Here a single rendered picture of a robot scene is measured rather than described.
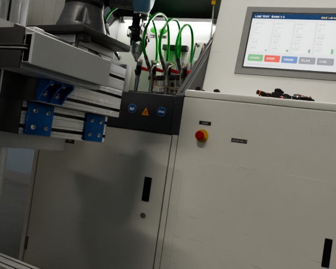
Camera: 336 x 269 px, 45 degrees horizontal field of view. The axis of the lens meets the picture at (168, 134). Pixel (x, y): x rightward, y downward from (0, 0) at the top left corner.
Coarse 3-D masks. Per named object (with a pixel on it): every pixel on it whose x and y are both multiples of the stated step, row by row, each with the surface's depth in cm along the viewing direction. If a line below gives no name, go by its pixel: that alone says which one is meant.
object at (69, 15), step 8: (72, 0) 118; (80, 0) 117; (88, 0) 118; (64, 8) 119; (72, 8) 117; (80, 8) 117; (88, 8) 117; (96, 8) 119; (64, 16) 117; (72, 16) 116; (80, 16) 116; (88, 16) 117; (96, 16) 119; (56, 24) 119; (64, 24) 116; (88, 24) 116; (96, 24) 118; (104, 24) 123; (104, 32) 121
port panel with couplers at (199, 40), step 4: (196, 36) 222; (200, 36) 221; (204, 36) 220; (208, 36) 219; (196, 40) 222; (200, 40) 221; (204, 40) 220; (208, 40) 219; (200, 44) 221; (196, 48) 221; (200, 48) 221; (196, 52) 221; (196, 56) 221; (196, 60) 221; (192, 64) 222
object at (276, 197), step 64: (256, 0) 192; (320, 0) 182; (192, 128) 163; (256, 128) 154; (320, 128) 146; (192, 192) 161; (256, 192) 152; (320, 192) 144; (192, 256) 159; (256, 256) 151; (320, 256) 143
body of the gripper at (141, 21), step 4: (136, 16) 193; (140, 16) 193; (144, 16) 195; (132, 20) 193; (136, 20) 193; (140, 20) 194; (144, 20) 198; (132, 24) 194; (136, 24) 194; (140, 24) 194; (128, 28) 194; (132, 28) 195; (136, 28) 193; (140, 28) 191; (144, 28) 195; (132, 32) 194; (136, 32) 192; (140, 32) 192; (128, 36) 195; (132, 36) 195; (136, 36) 192; (140, 36) 192; (136, 40) 199; (140, 40) 198
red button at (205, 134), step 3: (198, 132) 158; (201, 132) 157; (204, 132) 161; (195, 135) 159; (198, 135) 158; (201, 135) 157; (204, 135) 158; (207, 135) 160; (198, 138) 158; (201, 138) 158; (204, 138) 161; (201, 141) 161; (204, 141) 161
